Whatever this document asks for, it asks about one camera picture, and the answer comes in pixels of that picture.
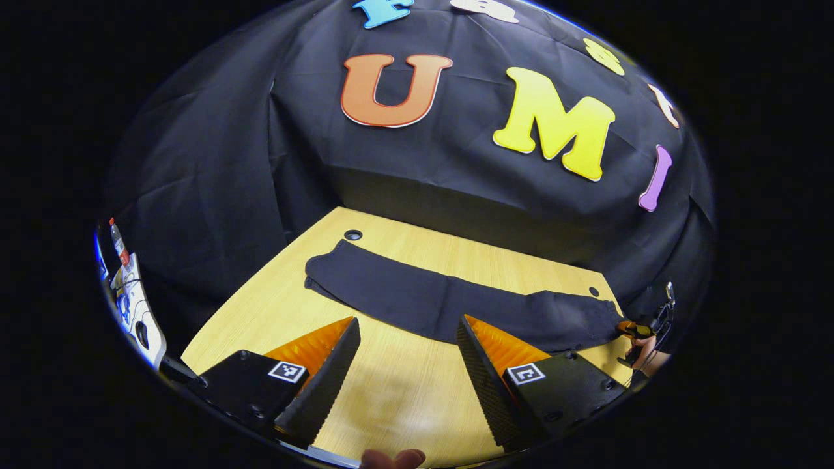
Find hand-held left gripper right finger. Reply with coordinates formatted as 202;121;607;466
455;314;631;452

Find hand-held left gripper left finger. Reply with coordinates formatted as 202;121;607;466
186;317;362;451

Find black jeans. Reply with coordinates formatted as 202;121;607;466
304;239;627;354

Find black backdrop cloth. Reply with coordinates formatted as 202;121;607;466
103;0;717;341

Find clear bottle with red cap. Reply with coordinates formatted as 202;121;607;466
108;217;132;268

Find white device with cables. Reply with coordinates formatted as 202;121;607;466
106;253;169;371

